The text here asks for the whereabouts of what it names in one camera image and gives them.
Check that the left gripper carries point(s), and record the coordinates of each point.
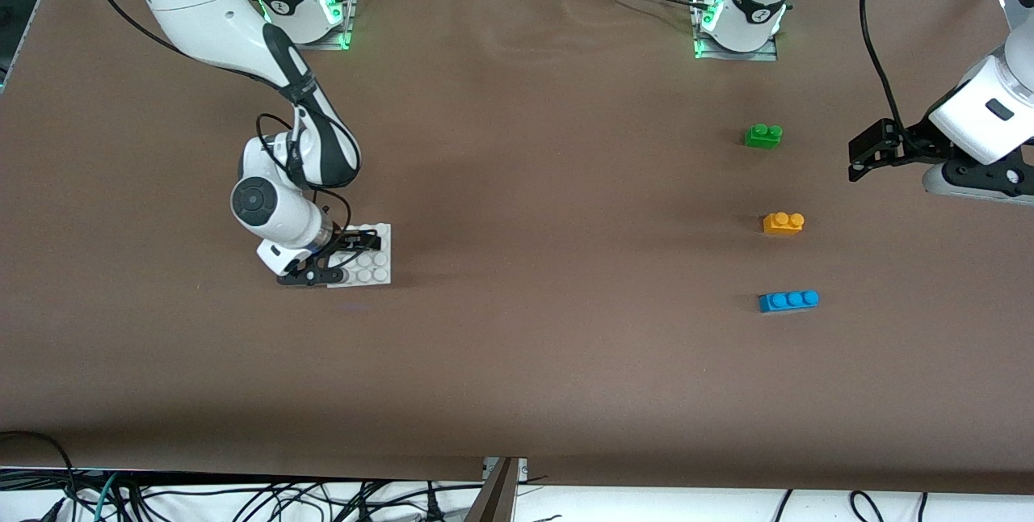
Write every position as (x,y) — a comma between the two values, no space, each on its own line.
(919,142)

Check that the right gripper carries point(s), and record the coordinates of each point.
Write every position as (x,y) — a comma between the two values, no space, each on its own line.
(345,242)

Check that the white studded base plate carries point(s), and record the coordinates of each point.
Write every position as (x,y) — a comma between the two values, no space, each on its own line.
(376,267)

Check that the yellow two-stud block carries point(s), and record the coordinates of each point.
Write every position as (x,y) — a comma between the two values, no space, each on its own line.
(782,223)

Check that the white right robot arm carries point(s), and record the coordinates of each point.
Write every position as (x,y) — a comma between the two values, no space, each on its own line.
(202,13)

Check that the green two-stud block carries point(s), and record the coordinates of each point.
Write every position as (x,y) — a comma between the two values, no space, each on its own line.
(762,136)

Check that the blue three-stud block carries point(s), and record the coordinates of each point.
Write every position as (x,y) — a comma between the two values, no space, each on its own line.
(788,301)

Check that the brown table cover sheet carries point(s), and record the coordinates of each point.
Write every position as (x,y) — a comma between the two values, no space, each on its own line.
(517,360)

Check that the small metal bracket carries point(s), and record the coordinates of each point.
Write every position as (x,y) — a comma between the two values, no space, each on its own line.
(522,469)

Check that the brown table leg post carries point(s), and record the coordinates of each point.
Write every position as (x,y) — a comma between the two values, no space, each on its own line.
(493,502)

